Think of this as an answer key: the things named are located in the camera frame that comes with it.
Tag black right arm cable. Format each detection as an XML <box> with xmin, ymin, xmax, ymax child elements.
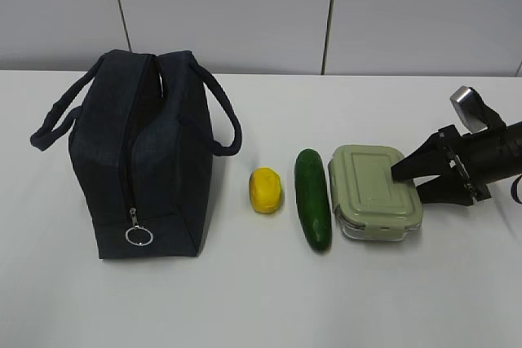
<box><xmin>509</xmin><ymin>174</ymin><xmax>522</xmax><ymax>205</ymax></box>

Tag green cucumber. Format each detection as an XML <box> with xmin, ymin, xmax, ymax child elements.
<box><xmin>294</xmin><ymin>148</ymin><xmax>332</xmax><ymax>253</ymax></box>

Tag dark navy fabric lunch bag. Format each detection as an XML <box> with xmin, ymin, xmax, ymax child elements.
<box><xmin>30</xmin><ymin>50</ymin><xmax>242</xmax><ymax>259</ymax></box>

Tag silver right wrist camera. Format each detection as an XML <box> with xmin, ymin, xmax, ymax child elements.
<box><xmin>449</xmin><ymin>86</ymin><xmax>506</xmax><ymax>134</ymax></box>

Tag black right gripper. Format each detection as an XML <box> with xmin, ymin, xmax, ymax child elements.
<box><xmin>391</xmin><ymin>125</ymin><xmax>491</xmax><ymax>206</ymax></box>

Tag yellow lemon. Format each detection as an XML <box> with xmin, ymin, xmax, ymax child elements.
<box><xmin>249</xmin><ymin>167</ymin><xmax>283</xmax><ymax>214</ymax></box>

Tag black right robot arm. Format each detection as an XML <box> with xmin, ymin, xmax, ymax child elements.
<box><xmin>391</xmin><ymin>123</ymin><xmax>521</xmax><ymax>206</ymax></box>

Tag glass container with green lid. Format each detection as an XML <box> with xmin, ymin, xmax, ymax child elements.
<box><xmin>328</xmin><ymin>144</ymin><xmax>423</xmax><ymax>241</ymax></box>

